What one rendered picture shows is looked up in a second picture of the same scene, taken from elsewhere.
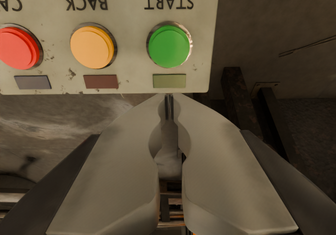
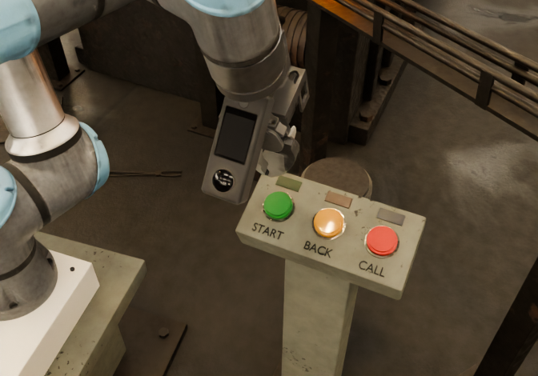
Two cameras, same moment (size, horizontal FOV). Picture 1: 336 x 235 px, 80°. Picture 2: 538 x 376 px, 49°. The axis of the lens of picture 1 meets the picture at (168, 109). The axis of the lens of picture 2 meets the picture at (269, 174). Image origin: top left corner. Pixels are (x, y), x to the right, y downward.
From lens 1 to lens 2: 0.62 m
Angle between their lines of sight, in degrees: 20
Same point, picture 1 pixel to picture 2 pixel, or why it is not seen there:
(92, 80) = (343, 202)
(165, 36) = (276, 211)
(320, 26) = (121, 196)
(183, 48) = (268, 201)
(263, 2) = (186, 254)
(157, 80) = (296, 186)
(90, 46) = (327, 222)
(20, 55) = (378, 234)
